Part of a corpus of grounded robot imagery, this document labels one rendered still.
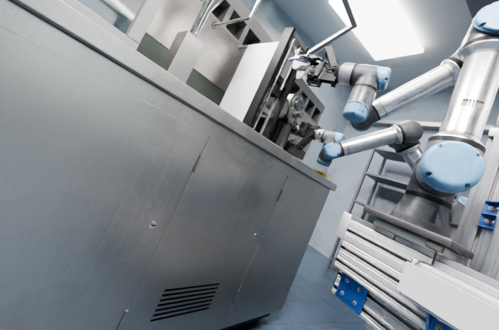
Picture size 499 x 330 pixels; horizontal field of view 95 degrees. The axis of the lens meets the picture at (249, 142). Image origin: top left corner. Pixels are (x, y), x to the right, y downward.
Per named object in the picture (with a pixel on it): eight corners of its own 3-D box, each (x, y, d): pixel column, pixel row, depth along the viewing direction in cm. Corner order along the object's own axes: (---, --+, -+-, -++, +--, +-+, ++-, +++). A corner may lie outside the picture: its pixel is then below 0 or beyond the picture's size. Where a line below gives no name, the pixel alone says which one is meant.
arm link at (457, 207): (462, 226, 92) (473, 195, 94) (440, 221, 105) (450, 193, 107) (496, 240, 89) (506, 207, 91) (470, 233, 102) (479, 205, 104)
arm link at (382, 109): (477, 48, 81) (344, 117, 95) (491, 25, 72) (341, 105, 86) (504, 70, 75) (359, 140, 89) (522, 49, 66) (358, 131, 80)
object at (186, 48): (154, 86, 84) (220, -41, 90) (140, 84, 94) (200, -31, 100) (184, 104, 94) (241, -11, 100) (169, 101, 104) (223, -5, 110)
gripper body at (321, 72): (301, 72, 84) (334, 77, 78) (311, 54, 86) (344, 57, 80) (305, 85, 90) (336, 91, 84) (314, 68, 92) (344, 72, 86)
